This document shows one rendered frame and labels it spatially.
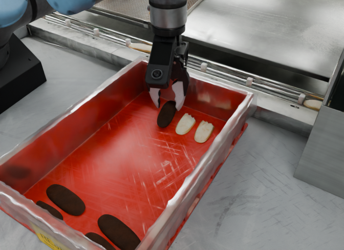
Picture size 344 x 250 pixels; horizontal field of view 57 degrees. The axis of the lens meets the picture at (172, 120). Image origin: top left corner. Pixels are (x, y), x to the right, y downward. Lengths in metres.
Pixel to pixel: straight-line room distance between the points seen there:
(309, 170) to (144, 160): 0.34
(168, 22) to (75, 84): 0.41
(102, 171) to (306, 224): 0.41
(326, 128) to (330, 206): 0.16
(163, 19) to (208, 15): 0.51
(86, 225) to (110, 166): 0.14
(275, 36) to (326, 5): 0.24
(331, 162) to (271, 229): 0.17
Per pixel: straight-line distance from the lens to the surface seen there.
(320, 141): 0.63
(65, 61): 1.08
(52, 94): 0.94
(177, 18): 0.64
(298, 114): 0.80
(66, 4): 0.55
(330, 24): 1.12
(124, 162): 0.69
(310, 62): 0.96
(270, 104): 0.81
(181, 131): 0.74
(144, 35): 1.19
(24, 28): 1.28
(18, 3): 0.75
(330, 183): 0.69
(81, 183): 0.67
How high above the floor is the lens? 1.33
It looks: 41 degrees down
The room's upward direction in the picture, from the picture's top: straight up
